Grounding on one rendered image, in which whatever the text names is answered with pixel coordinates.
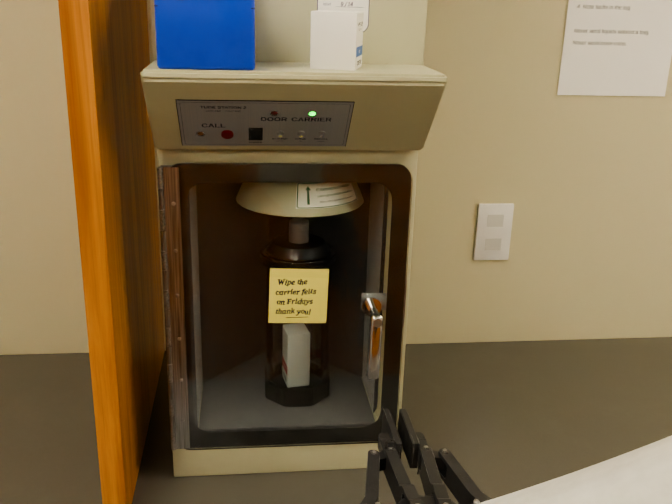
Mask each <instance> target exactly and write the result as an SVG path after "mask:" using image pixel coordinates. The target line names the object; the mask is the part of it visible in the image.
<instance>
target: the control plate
mask: <svg viewBox="0 0 672 504"><path fill-rule="evenodd" d="M175 100H176V107H177V114H178V121H179V128H180V135H181V142H182V146H346V142H347V137H348V133H349V128H350V123H351V118H352V113H353V108H354V103H355V102H348V101H265V100H183V99H175ZM272 110H277V111H278V112H279V115H277V116H271V115H270V114H269V113H270V111H272ZM309 111H316V112H317V115H316V116H313V117H311V116H308V112H309ZM249 128H263V140H249ZM224 130H230V131H232V132H233V133H234V136H233V137H232V138H231V139H225V138H223V137H222V136H221V132H222V131H224ZM197 131H203V132H205V136H202V137H200V136H197V135H196V132H197ZM278 131H283V132H284V135H282V137H279V136H278V135H277V132H278ZM299 131H304V132H305V135H303V137H299V135H297V134H298V132H299ZM320 131H324V132H326V134H325V135H324V137H323V138H321V137H320V136H319V135H318V132H320Z"/></svg>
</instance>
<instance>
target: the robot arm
mask: <svg viewBox="0 0 672 504"><path fill-rule="evenodd" d="M402 447H403V450H404V453H405V455H406V458H407V461H408V464H409V467H410V468H417V464H418V471H417V474H418V473H420V478H421V481H422V485H423V489H424V492H425V496H423V495H418V493H417V490H416V488H415V486H414V484H411V482H410V480H409V478H408V475H407V473H406V471H405V468H404V466H403V464H402V461H401V452H402ZM378 450H379V451H377V450H369V451H368V456H367V469H366V486H365V497H364V499H363V500H362V502H361V503H360V504H380V503H379V502H378V498H379V471H384V474H385V476H386V479H387V482H388V484H389V487H390V489H391V492H392V494H393V497H394V500H395V502H396V504H457V503H455V502H454V501H452V500H451V499H450V498H449V495H448V492H447V489H446V486H447V487H448V489H449V490H450V491H451V493H452V494H453V496H454V497H455V498H456V500H457V501H458V503H459V504H672V436H669V437H667V438H664V439H661V440H659V441H656V442H654V443H651V444H649V445H646V446H643V447H641V448H638V449H636V450H633V451H630V452H628V453H625V454H622V455H620V456H617V457H614V458H611V459H609V460H606V461H603V462H601V463H598V464H595V465H592V466H589V467H587V468H584V469H581V470H578V471H575V472H573V473H570V474H567V475H564V476H561V477H558V478H555V479H552V480H549V481H546V482H543V483H540V484H537V485H534V486H531V487H528V488H525V489H522V490H519V491H516V492H513V493H510V494H507V495H504V496H500V497H497V498H494V499H491V498H490V497H488V496H487V495H485V494H484V493H483V492H481V490H480V489H479V488H478V486H477V485H476V484H475V483H474V481H473V480H472V479H471V477H470V476H469V475H468V474H467V472H466V471H465V470H464V468H463V467H462V466H461V464H460V463H459V462H458V461H457V460H456V458H455V457H454V455H453V454H452V453H451V452H450V450H448V449H446V448H441V449H439V451H434V450H432V448H431V447H430V446H428V444H427V441H426V439H425V436H424V434H423V433H421V432H415V430H414V428H413V425H412V423H411V420H410V418H409V415H408V412H407V410H406V409H399V418H398V428H397V427H396V425H395V422H394V419H393V416H392V413H391V410H390V409H383V416H382V428H381V433H379V436H378ZM441 479H442V480H443V482H444V483H445V484H446V486H445V484H443V483H442V480H441Z"/></svg>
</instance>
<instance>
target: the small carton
mask: <svg viewBox="0 0 672 504"><path fill-rule="evenodd" d="M363 20H364V12H359V11H329V10H317V11H311V32H310V69H327V70H349V71H355V70H357V69H358V68H360V67H361V66H362V46H363Z"/></svg>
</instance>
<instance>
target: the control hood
mask: <svg viewBox="0 0 672 504"><path fill-rule="evenodd" d="M140 75H141V82H142V87H143V92H144V97H145V102H146V107H147V112H148V117H149V122H150V127H151V132H152V136H153V141H154V146H155V147H157V149H214V150H421V149H422V148H423V147H424V144H425V142H426V139H427V136H428V133H429V131H430V128H431V125H432V122H433V120H434V117H435V114H436V112H437V109H438V106H439V103H440V101H441V98H442V95H443V93H444V90H445V87H446V84H447V77H445V74H442V73H440V72H438V71H435V70H433V69H431V68H428V67H426V66H423V65H400V64H362V66H361V67H360V68H358V69H357V70H355V71H349V70H327V69H310V63H290V62H255V69H254V70H192V69H160V68H158V66H157V60H154V61H153V62H152V63H151V64H149V65H148V66H147V67H146V68H144V69H143V71H142V72H140ZM175 99H183V100H265V101H348V102H355V103H354V108H353V113H352V118H351V123H350V128H349V133H348V137H347V142H346V146H182V142H181V135H180V128H179V121H178V114H177V107H176V100H175Z"/></svg>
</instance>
